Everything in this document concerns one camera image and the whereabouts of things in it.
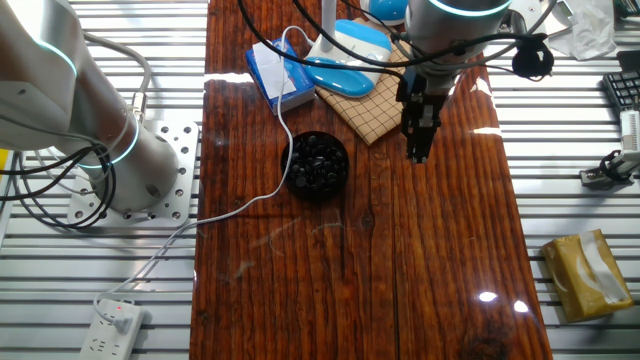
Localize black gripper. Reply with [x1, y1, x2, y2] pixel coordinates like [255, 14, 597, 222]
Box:
[399, 74, 450, 164]

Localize blue and white desk lamp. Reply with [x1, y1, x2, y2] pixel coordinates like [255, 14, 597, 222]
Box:
[303, 0, 409, 99]

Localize beige grid go board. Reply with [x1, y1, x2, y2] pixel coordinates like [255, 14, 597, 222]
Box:
[314, 19, 427, 147]

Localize black bowl of black stones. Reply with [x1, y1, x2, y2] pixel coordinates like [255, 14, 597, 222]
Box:
[279, 130, 351, 202]

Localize blue tissue pack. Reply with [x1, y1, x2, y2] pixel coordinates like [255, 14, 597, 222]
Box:
[244, 37, 317, 117]

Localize white plastic bag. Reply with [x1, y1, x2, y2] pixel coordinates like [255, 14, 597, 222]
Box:
[546, 0, 619, 62]

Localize black keyboard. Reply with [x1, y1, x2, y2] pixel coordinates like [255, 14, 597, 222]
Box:
[601, 69, 640, 114]

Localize small cardboard box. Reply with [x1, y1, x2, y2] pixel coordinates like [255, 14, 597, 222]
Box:
[541, 228, 636, 324]

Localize white power strip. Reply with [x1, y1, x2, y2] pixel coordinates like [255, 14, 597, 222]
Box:
[78, 298, 147, 360]

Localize white lamp power cable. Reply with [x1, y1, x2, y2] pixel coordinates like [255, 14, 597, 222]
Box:
[92, 24, 316, 335]

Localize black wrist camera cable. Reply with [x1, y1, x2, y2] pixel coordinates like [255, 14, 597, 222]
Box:
[236, 0, 556, 82]

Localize small silver camera on mount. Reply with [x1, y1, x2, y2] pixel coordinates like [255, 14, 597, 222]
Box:
[579, 148, 640, 191]

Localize ribbed silver camera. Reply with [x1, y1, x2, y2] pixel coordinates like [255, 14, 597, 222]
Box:
[619, 109, 640, 152]

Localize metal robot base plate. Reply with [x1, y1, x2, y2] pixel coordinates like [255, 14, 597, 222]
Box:
[66, 119, 202, 230]

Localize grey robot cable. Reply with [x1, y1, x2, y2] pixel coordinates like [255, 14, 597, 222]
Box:
[82, 31, 154, 125]

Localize black cables at robot base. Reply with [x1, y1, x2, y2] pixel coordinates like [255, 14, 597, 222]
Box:
[0, 143, 119, 232]

